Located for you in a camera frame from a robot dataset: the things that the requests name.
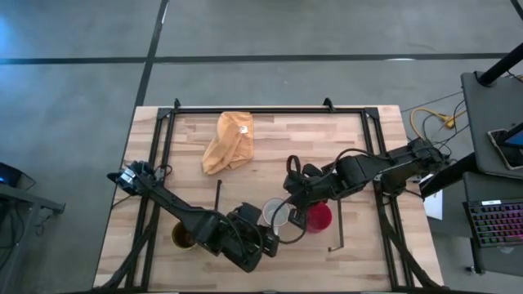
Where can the black device with blue light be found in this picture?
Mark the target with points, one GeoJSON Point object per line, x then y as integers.
{"type": "Point", "coordinates": [12, 175]}

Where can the white paper sheet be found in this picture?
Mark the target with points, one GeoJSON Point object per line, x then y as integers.
{"type": "Point", "coordinates": [434, 206]}

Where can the orange cloth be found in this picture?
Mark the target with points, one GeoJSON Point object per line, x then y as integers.
{"type": "Point", "coordinates": [229, 143]}

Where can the brown gold mug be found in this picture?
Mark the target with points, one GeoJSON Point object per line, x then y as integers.
{"type": "Point", "coordinates": [181, 239]}

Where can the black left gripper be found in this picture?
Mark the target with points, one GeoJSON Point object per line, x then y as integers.
{"type": "Point", "coordinates": [245, 241]}

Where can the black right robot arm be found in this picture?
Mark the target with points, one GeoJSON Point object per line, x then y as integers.
{"type": "Point", "coordinates": [388, 167]}

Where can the rainbow backlit keyboard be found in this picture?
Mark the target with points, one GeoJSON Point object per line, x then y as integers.
{"type": "Point", "coordinates": [496, 222]}

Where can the red plastic cup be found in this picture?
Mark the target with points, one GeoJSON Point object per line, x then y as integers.
{"type": "Point", "coordinates": [320, 218]}

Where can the black slanted pole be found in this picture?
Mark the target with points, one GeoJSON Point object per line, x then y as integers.
{"type": "Point", "coordinates": [500, 67]}

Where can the grey side table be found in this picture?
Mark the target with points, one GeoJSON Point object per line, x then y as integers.
{"type": "Point", "coordinates": [478, 122]}

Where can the black aluminium table frame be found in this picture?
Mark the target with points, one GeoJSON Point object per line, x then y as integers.
{"type": "Point", "coordinates": [161, 122]}

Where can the tablet with dark screen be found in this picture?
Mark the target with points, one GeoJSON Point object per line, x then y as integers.
{"type": "Point", "coordinates": [506, 151]}

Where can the black slanted beam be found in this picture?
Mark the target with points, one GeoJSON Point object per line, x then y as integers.
{"type": "Point", "coordinates": [449, 175]}

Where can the dark lower desk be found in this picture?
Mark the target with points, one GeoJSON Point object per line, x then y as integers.
{"type": "Point", "coordinates": [474, 183]}

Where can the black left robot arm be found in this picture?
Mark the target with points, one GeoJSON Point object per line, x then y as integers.
{"type": "Point", "coordinates": [175, 208]}

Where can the clear glass cup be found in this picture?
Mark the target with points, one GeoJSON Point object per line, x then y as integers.
{"type": "Point", "coordinates": [275, 212]}

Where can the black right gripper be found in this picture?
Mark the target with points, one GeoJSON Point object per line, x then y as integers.
{"type": "Point", "coordinates": [306, 185]}

